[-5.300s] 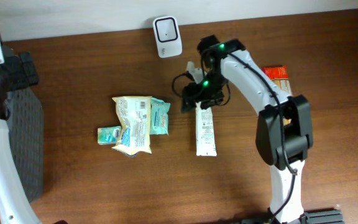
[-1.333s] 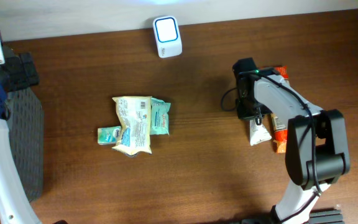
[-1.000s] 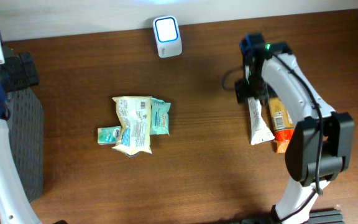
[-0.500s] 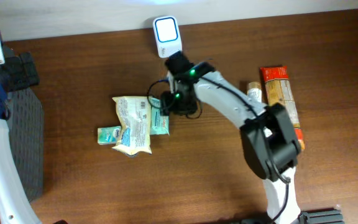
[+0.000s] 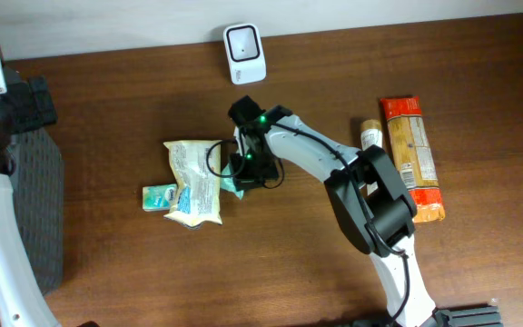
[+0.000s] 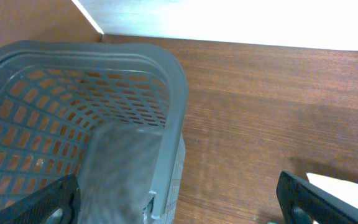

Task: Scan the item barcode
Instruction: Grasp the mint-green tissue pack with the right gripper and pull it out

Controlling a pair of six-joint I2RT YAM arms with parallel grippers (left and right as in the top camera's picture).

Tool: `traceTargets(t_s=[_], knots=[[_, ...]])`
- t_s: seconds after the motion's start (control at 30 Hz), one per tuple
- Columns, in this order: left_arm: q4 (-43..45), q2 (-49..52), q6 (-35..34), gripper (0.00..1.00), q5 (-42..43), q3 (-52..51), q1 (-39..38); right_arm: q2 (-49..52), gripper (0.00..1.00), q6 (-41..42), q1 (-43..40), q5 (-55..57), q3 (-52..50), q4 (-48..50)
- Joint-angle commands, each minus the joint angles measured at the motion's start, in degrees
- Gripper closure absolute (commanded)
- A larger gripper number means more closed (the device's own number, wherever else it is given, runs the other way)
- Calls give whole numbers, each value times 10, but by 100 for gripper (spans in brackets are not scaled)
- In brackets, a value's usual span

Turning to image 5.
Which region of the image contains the orange pasta packet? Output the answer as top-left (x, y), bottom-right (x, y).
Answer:
top-left (380, 96), bottom-right (446, 223)

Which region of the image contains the grey plastic mesh basket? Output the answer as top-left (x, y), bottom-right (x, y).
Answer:
top-left (9, 128), bottom-right (64, 296)

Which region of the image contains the small teal tissue pack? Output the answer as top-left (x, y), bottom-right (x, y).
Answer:
top-left (142, 184), bottom-right (177, 212)

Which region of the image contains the white barcode scanner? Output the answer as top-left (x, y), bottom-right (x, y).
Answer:
top-left (222, 24), bottom-right (267, 85)

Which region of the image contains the white hair product tube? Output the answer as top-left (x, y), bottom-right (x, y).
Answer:
top-left (360, 118), bottom-right (384, 197)

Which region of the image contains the cream snack bag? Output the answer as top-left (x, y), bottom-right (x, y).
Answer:
top-left (163, 140), bottom-right (222, 229)

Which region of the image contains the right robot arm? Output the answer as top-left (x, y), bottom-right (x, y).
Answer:
top-left (228, 96), bottom-right (438, 326)

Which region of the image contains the teal snack pouch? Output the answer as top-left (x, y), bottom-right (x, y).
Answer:
top-left (221, 163), bottom-right (244, 200)

